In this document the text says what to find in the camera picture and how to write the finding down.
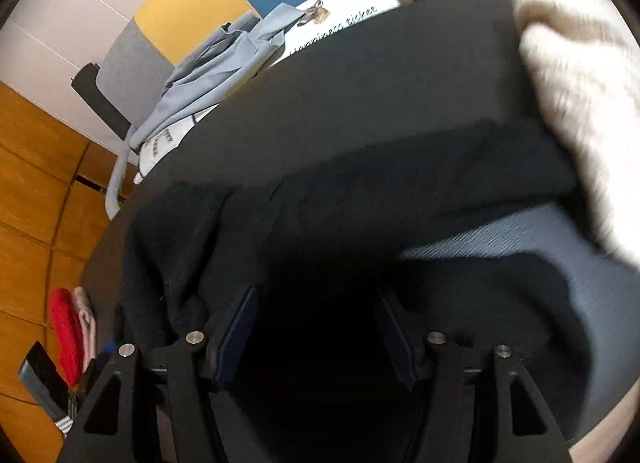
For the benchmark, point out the red folded sweater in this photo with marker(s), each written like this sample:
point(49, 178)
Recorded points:
point(65, 328)

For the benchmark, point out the grey-blue hoodie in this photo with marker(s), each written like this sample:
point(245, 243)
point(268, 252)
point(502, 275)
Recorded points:
point(215, 73)

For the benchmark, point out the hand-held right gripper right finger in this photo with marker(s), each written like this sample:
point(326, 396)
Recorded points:
point(398, 343)

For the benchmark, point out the black sweater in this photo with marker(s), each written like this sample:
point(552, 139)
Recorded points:
point(350, 203)

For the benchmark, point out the wooden panelled wardrobe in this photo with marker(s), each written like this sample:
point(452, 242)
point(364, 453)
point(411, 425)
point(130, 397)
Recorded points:
point(30, 193)

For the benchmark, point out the pink folded sweater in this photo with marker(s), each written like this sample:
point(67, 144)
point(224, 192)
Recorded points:
point(87, 323)

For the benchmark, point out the cream fuzzy sweater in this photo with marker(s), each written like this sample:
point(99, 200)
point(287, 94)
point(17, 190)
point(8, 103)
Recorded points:
point(575, 68)

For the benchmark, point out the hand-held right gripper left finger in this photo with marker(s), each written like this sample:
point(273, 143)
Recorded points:
point(240, 335)

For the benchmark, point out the white printed t-shirt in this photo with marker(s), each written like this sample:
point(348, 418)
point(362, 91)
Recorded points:
point(350, 8)

